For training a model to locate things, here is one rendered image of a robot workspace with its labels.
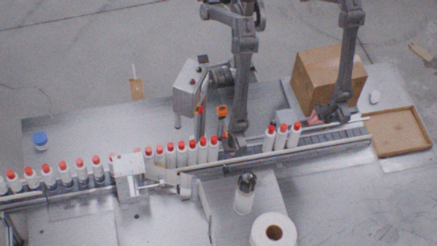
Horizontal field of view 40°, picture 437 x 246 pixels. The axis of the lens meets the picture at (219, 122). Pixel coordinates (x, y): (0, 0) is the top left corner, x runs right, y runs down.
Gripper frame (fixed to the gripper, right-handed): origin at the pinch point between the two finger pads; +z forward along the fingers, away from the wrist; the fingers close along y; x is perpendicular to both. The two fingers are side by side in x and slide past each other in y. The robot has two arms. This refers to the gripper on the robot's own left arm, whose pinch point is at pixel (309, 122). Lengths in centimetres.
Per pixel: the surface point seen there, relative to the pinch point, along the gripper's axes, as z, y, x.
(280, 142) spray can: 16.2, 2.7, -5.0
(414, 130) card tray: -23, 2, 63
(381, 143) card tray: -9.5, 6.2, 47.2
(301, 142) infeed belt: 14.8, -0.6, 11.5
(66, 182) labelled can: 86, 2, -83
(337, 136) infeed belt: 2.0, -0.4, 26.5
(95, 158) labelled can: 66, 0, -80
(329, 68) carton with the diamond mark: -15.9, -26.6, 10.6
